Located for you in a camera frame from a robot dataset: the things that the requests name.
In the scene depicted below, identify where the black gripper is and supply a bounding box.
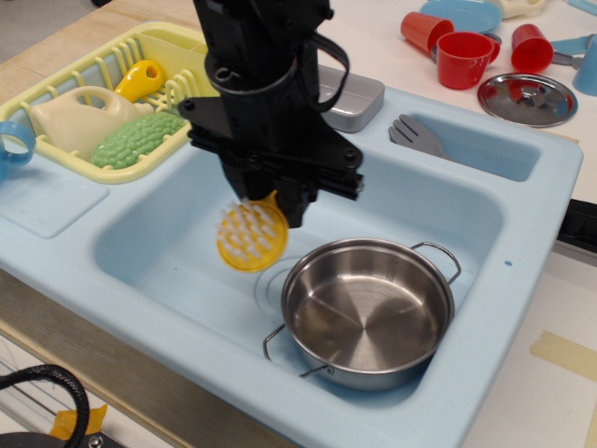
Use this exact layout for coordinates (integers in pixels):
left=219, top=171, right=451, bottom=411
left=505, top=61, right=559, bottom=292
left=178, top=69, right=364, bottom=229

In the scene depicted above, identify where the yellow dish brush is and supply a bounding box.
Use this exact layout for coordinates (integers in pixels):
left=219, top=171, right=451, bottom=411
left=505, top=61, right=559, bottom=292
left=216, top=190, right=289, bottom=273

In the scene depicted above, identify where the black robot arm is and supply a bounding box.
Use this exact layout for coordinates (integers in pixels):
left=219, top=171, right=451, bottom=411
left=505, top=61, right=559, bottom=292
left=179, top=1, right=363, bottom=228

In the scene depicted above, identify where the stainless steel pot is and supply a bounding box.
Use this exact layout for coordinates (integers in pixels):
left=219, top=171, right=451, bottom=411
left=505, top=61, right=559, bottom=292
left=280, top=238, right=462, bottom=392

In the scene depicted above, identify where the steel pot lid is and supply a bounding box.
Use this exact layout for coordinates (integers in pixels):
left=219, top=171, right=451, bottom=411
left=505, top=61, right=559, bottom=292
left=477, top=74, right=578, bottom=128

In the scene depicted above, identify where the grey toy faucet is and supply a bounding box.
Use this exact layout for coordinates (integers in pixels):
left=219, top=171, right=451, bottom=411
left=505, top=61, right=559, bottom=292
left=319, top=65, right=385, bottom=133

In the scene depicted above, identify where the grey plastic fork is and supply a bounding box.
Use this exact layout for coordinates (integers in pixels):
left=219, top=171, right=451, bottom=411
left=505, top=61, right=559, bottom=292
left=388, top=114, right=453, bottom=161

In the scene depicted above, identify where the light blue toy sink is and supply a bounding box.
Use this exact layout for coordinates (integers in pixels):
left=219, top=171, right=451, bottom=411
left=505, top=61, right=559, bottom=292
left=1, top=89, right=583, bottom=447

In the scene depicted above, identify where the green bumpy toy vegetable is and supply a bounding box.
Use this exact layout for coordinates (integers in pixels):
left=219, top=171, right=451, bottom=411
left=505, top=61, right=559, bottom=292
left=90, top=112, right=185, bottom=170

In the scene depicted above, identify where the yellow dish rack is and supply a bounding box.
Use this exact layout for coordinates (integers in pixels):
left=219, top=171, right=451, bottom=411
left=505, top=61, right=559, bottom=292
left=1, top=22, right=216, bottom=184

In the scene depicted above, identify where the cream toy jug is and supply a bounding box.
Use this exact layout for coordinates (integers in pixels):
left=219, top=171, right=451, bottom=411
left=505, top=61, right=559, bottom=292
left=29, top=86, right=154, bottom=161

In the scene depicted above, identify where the red cup lying left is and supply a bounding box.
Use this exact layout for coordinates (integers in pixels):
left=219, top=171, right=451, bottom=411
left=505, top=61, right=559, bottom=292
left=400, top=12, right=455, bottom=56

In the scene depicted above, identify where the red cup front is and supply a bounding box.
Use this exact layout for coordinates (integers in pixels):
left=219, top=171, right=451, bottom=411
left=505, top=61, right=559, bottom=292
left=436, top=31, right=501, bottom=90

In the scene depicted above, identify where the blue plastic plate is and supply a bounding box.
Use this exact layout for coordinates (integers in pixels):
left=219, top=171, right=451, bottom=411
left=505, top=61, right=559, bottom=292
left=420, top=0, right=503, bottom=34

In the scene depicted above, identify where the red cup right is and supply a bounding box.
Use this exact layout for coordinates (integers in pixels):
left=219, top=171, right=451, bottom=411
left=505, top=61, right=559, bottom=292
left=511, top=23, right=554, bottom=74

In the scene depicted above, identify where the cream toy top right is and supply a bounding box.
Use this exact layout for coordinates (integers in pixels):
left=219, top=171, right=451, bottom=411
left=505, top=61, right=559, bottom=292
left=493, top=0, right=547, bottom=20

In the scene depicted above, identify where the yellow tape piece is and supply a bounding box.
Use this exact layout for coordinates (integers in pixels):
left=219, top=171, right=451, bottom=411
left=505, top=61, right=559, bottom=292
left=49, top=404, right=108, bottom=441

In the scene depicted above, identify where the blue cup right edge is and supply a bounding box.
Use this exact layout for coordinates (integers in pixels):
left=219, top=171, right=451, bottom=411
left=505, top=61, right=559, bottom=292
left=573, top=36, right=597, bottom=96

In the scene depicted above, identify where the blue plastic utensil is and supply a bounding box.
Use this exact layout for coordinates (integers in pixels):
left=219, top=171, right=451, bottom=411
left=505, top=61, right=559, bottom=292
left=551, top=34, right=595, bottom=56

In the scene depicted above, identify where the yellow utensil handle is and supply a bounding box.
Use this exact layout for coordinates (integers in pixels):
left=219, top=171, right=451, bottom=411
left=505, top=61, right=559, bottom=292
left=115, top=60, right=164, bottom=103

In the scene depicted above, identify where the blue cup handle left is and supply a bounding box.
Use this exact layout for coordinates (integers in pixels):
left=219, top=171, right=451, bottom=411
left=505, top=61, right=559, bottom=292
left=1, top=121, right=36, bottom=181

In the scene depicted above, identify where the black braided cable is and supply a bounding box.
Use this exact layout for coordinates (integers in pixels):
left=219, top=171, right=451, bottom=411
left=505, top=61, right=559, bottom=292
left=0, top=364, right=90, bottom=448

